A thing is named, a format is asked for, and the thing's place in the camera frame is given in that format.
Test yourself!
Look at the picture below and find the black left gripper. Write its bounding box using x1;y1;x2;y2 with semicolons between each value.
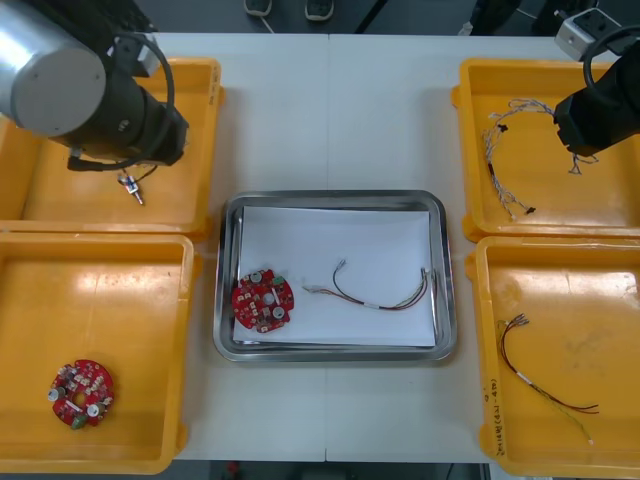
139;92;191;169

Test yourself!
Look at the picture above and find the red black green wire harness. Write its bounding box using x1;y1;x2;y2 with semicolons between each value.
302;258;441;314

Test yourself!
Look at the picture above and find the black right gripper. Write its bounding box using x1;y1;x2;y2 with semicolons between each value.
553;67;636;156

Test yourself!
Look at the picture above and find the round red circuit board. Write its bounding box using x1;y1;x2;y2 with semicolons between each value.
231;266;297;334
48;358;116;431

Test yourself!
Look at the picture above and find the blue-white twisted wire harness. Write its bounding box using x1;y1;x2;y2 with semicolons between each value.
480;127;537;222
487;98;599;176

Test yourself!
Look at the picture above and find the red green-yellow wire harness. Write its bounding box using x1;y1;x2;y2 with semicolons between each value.
494;312;601;446

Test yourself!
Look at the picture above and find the white paper sheet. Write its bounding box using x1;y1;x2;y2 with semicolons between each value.
233;207;440;347

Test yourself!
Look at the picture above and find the yellow-orange plastic bin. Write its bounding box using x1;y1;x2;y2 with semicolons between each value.
464;235;640;480
0;54;226;244
449;59;640;245
0;232;204;476

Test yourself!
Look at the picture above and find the steel tray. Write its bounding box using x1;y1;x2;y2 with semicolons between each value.
212;188;457;366

